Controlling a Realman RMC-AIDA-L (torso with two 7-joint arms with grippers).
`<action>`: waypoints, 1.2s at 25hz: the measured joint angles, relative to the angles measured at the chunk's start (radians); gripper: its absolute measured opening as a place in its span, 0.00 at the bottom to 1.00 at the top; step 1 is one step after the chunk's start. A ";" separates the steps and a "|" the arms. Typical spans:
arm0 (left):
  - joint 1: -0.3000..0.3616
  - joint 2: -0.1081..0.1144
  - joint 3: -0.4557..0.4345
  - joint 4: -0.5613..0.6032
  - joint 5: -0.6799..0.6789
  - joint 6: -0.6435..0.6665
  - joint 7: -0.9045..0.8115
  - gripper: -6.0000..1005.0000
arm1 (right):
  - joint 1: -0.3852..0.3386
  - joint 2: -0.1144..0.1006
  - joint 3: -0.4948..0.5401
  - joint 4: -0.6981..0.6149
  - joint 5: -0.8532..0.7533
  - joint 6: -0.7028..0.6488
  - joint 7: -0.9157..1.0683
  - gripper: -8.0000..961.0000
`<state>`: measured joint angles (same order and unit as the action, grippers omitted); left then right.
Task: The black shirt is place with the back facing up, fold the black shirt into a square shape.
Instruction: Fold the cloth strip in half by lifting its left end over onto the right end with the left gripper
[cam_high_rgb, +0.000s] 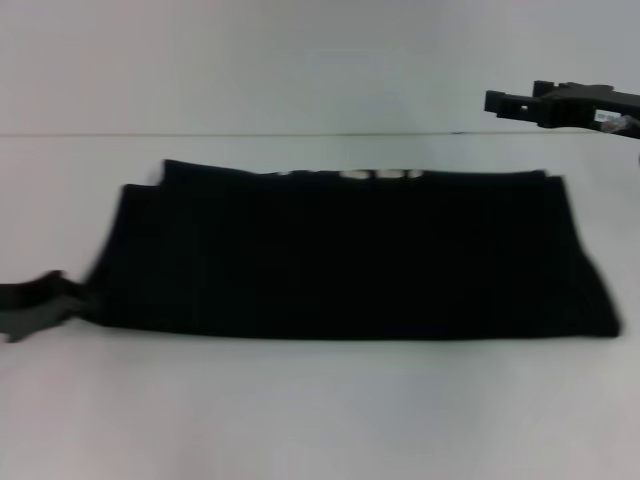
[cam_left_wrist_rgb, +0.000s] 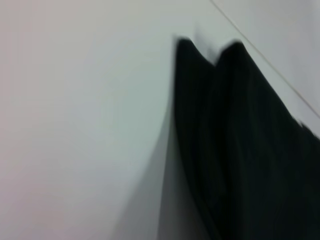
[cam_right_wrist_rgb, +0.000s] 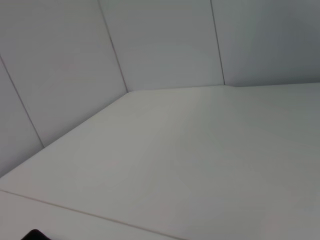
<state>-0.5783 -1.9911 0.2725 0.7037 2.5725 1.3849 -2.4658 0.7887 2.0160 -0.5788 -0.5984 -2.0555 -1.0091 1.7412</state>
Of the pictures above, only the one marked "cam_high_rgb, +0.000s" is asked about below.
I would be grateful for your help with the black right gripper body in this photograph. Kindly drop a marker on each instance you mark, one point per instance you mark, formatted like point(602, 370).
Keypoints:
point(590, 110)

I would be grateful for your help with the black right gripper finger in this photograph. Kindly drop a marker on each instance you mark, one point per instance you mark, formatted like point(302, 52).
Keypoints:
point(512, 106)
point(545, 87)

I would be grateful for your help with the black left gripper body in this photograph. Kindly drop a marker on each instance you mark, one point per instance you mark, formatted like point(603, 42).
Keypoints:
point(30, 305)

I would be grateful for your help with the black shirt with FREE print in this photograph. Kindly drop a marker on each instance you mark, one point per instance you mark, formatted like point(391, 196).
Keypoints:
point(350, 255)

